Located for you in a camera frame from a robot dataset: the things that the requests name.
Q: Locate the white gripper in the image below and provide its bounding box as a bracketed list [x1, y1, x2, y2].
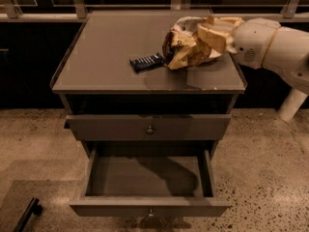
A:
[197, 16, 281, 69]

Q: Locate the brown chip bag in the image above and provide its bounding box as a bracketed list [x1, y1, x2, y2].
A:
[162, 16, 222, 71]

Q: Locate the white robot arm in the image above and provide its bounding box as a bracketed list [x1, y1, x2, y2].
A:
[197, 16, 309, 122]

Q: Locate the round upper drawer knob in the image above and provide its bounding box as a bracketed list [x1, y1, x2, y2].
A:
[146, 126, 155, 134]

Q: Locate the round drawer knob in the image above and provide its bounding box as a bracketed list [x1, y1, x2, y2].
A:
[146, 126, 155, 134]
[147, 209, 155, 218]

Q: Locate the grey drawer cabinet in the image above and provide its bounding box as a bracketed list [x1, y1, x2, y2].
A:
[49, 9, 248, 218]

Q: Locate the grey upper drawer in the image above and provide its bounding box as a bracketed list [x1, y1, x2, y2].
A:
[66, 114, 231, 141]

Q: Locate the grey open lower drawer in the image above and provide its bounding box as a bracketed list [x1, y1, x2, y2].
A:
[70, 147, 229, 217]

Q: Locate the round lower drawer knob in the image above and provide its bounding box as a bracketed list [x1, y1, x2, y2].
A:
[147, 209, 155, 218]

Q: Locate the dark blue snack bar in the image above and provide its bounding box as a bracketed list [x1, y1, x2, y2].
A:
[129, 53, 165, 73]

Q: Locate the metal railing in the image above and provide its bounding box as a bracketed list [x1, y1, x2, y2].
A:
[0, 0, 309, 23]

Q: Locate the black handle on floor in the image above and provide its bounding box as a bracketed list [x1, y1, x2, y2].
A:
[13, 198, 42, 232]

